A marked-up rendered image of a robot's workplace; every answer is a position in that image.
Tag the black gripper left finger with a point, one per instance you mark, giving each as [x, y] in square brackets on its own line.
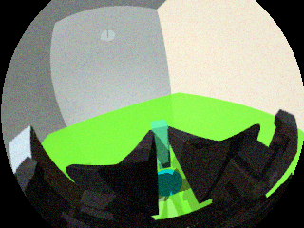
[135, 175]

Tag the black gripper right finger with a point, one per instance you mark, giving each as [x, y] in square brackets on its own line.
[203, 161]

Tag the cyan circle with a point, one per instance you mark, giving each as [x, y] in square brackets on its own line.
[169, 182]

